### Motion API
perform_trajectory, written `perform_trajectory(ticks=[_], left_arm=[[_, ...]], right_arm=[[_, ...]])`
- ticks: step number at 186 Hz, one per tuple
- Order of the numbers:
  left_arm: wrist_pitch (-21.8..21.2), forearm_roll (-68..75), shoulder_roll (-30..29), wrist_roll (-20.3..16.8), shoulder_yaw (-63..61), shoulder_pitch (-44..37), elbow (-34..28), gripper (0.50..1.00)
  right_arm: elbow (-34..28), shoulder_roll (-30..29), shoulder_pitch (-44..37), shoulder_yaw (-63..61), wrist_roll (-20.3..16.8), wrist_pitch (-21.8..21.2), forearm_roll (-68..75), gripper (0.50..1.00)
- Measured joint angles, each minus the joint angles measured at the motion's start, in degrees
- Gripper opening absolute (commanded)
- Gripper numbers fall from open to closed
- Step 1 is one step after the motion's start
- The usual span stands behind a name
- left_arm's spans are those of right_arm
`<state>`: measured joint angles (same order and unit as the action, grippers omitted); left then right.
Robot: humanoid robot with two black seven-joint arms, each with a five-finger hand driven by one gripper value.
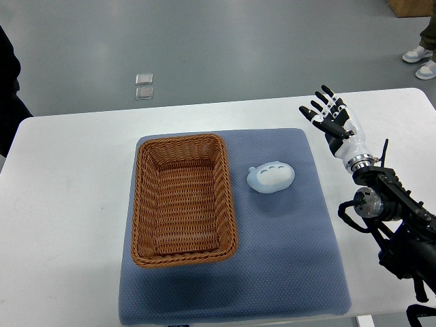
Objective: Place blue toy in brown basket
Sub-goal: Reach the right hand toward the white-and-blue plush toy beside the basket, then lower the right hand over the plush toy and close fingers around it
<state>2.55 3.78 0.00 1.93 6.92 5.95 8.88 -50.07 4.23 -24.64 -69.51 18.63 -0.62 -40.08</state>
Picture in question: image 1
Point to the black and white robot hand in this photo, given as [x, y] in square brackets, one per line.
[342, 130]

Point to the light blue plush toy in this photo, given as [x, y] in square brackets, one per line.
[271, 177]

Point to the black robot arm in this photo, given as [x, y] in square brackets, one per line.
[403, 229]

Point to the brown wicker basket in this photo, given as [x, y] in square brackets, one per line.
[183, 209]

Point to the right white sneaker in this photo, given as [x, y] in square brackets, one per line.
[427, 71]

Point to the olive trouser leg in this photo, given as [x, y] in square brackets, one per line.
[428, 35]

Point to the cardboard box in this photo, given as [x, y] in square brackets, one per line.
[411, 8]

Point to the blue quilted mat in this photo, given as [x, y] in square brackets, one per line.
[287, 263]

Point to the upper floor socket plate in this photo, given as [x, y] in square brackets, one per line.
[144, 78]

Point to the person in black clothing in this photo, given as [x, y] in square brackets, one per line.
[13, 110]

